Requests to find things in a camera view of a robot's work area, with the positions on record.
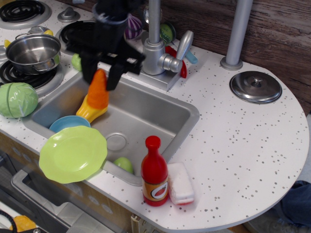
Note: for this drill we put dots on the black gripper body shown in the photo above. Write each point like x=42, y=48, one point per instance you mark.
x=109, y=44

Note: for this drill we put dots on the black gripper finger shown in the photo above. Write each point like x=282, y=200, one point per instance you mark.
x=89, y=62
x=115, y=73

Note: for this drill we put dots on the orange toy carrot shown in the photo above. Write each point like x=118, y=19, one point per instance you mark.
x=98, y=96

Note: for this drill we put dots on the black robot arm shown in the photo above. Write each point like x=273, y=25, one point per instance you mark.
x=114, y=10

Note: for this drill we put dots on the blue plastic plate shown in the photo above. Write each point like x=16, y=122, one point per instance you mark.
x=68, y=121

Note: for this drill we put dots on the green plastic plate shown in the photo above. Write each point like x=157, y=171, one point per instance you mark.
x=73, y=154

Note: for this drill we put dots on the light green toy vegetable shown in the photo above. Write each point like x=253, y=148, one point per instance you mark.
x=76, y=62

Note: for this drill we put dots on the back right stove burner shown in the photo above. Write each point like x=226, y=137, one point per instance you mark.
x=75, y=34

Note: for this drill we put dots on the stove burner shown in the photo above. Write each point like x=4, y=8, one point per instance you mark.
x=43, y=83
x=75, y=34
x=23, y=14

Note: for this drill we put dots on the purple toy onion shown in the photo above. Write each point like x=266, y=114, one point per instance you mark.
x=134, y=27

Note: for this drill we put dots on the silver toy faucet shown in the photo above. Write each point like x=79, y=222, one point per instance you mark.
x=159, y=68

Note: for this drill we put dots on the silver metal sink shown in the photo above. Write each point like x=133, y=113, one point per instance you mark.
x=134, y=113

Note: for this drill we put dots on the silver stove knob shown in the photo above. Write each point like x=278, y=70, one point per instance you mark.
x=69, y=15

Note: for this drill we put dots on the yellow toy squash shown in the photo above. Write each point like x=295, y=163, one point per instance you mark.
x=89, y=113

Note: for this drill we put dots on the yellow toy banana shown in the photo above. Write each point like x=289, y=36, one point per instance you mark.
x=48, y=32

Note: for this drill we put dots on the front left stove burner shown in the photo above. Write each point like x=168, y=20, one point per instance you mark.
x=43, y=83

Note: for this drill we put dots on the steel cooking pot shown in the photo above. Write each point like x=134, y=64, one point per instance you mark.
x=34, y=54

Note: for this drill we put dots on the green round toy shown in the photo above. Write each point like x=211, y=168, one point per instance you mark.
x=167, y=32

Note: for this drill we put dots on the blue plastic utensil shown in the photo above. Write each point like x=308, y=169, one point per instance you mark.
x=191, y=57

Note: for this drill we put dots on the green toy cabbage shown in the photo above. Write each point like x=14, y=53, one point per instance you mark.
x=17, y=100

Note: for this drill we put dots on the back left stove burner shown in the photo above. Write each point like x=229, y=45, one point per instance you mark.
x=23, y=14

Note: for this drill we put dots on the green toy lime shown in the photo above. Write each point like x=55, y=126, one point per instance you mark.
x=125, y=164

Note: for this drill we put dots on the red ketchup bottle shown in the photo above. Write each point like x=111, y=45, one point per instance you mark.
x=154, y=173

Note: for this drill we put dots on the grey support pole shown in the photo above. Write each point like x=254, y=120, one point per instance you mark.
x=232, y=61

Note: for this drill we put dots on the white red sponge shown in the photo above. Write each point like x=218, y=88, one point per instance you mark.
x=180, y=189

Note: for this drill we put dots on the steel pot lid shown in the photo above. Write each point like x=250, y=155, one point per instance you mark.
x=255, y=87

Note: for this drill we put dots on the yellow toy on floor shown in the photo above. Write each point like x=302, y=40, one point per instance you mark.
x=23, y=223

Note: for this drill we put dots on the oven door handle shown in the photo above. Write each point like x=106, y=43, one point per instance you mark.
x=41, y=201

